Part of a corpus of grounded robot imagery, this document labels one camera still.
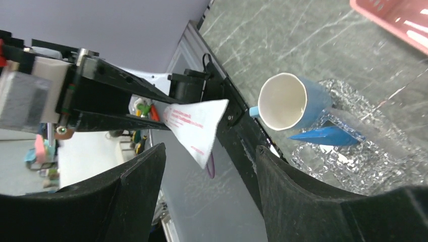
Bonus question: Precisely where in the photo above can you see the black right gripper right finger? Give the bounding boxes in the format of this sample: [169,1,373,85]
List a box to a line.
[256,146,427,241]

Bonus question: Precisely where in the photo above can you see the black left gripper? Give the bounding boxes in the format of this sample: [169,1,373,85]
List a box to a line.
[0,30,181,133]

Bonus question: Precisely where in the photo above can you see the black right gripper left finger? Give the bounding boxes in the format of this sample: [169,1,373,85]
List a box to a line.
[1,143,166,241]

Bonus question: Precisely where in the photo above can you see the blue toothpaste tube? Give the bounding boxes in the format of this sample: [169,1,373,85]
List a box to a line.
[288,120,367,146]

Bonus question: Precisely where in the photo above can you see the clear textured acrylic tray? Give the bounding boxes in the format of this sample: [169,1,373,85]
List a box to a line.
[291,79,427,196]

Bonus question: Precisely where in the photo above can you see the light blue white mug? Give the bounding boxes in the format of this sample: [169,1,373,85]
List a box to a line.
[249,73,333,131]

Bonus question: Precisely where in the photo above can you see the white red-capped toothpaste tube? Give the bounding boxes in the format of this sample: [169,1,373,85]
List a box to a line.
[162,99,229,169]

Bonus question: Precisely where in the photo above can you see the pink plastic basket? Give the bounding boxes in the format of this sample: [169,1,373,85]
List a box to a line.
[350,0,427,54]

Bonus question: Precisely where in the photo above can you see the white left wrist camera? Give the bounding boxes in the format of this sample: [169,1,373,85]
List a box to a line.
[1,56,70,134]

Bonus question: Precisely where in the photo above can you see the aluminium side rail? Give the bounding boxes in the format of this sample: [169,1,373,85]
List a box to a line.
[150,0,215,242]

